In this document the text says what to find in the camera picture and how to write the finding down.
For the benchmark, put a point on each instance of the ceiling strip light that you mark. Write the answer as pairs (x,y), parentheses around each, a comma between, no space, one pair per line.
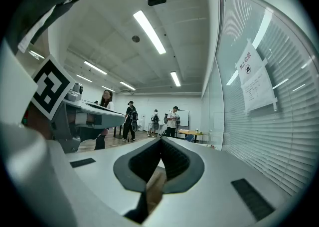
(84,78)
(37,54)
(108,88)
(149,31)
(127,85)
(175,78)
(96,68)

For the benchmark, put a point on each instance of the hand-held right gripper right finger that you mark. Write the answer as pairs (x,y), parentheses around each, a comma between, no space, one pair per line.
(214,186)

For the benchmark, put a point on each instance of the round ceiling smoke detector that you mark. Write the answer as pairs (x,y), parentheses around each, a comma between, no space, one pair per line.
(135,39)

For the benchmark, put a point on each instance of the white paper sign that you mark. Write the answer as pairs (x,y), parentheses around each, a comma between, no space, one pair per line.
(254,83)

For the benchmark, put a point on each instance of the person's left hand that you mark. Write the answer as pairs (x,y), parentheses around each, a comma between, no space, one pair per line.
(37,121)

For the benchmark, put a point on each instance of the round wooden table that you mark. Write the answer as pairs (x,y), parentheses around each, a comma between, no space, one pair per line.
(192,133)

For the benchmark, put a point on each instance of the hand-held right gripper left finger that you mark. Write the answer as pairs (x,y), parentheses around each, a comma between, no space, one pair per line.
(99,176)

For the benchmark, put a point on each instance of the white window blinds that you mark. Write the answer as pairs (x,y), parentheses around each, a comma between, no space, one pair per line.
(286,133)

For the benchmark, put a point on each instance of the white whiteboard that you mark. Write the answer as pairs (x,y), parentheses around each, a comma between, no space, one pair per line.
(184,117)

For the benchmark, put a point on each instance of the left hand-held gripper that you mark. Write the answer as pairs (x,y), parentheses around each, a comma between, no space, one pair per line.
(52,86)

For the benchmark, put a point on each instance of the blue chair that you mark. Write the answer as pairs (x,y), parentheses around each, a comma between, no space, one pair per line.
(190,138)

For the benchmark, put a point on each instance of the white water dispenser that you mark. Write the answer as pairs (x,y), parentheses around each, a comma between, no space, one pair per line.
(142,123)

